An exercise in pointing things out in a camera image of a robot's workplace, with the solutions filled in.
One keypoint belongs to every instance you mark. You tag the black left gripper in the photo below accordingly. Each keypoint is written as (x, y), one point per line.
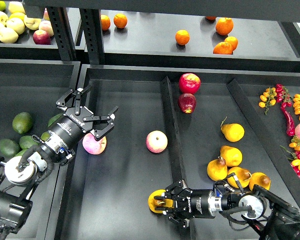
(75, 122)

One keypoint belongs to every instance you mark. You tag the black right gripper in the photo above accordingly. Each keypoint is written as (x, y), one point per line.
(189, 203)

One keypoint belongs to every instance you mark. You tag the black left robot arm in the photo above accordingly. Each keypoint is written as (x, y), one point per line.
(21, 175)

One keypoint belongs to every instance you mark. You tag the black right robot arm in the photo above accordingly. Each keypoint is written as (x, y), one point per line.
(268, 215)

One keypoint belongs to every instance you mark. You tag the dark green avocado by rim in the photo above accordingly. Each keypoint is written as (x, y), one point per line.
(53, 119)

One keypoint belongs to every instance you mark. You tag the light green avocado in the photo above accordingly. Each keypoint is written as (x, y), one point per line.
(45, 136)

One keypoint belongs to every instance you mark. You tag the yellow pear left cluster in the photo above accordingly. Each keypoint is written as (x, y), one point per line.
(217, 169)

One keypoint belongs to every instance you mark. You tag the yellow pear cluster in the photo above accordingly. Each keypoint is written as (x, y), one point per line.
(243, 175)
(260, 179)
(217, 169)

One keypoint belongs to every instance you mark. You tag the dark green avocado middle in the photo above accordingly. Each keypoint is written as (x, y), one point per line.
(26, 141)

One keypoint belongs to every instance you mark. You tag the yellow pear middle cluster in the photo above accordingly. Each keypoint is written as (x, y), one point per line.
(243, 175)

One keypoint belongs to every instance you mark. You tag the dark green avocado far left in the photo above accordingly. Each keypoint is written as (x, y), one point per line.
(9, 148)

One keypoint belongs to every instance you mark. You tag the yellow pear right cluster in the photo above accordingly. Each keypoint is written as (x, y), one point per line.
(260, 179)

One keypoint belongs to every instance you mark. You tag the yellow pear with stem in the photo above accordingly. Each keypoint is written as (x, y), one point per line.
(233, 132)

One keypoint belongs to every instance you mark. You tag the pink apple left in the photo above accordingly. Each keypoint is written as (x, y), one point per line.
(92, 146)

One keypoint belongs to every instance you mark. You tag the pink apple centre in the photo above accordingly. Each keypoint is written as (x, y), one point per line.
(156, 141)

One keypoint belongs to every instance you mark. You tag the red apple on shelf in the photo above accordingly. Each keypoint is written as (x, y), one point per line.
(41, 37)

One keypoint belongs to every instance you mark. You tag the pink apple on shelf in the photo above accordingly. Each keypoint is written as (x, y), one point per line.
(46, 25)

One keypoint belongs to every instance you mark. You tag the orange tangerine shelf left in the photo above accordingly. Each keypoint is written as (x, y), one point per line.
(105, 22)

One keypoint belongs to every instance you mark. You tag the orange tangerine shelf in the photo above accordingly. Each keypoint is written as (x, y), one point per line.
(105, 22)
(182, 37)

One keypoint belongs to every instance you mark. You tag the dark red apple lower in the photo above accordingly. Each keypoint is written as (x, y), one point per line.
(187, 103)

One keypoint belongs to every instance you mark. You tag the pale yellow apple front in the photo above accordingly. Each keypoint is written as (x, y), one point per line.
(8, 35)

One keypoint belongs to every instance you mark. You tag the red apple upper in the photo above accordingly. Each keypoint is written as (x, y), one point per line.
(189, 83)

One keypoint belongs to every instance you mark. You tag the mixed cherry tomatoes lower right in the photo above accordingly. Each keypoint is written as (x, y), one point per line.
(294, 154)

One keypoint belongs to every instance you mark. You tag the orange tangerine centre shelf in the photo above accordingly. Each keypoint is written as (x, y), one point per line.
(182, 37)

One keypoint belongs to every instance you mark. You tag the red chili pepper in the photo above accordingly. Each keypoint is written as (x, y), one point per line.
(290, 124)

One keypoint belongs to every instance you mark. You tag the orange cherry tomato bunch left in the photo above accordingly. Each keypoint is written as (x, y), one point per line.
(268, 99)

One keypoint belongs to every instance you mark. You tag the red cherry tomato bunch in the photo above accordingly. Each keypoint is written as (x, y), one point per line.
(283, 96)

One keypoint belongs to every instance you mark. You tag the orange front right shelf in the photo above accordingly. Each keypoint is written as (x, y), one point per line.
(223, 48)

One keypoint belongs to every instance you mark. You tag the large orange upper right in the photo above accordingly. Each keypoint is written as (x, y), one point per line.
(224, 26)

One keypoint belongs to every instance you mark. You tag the orange behind front right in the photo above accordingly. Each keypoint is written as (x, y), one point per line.
(233, 41)

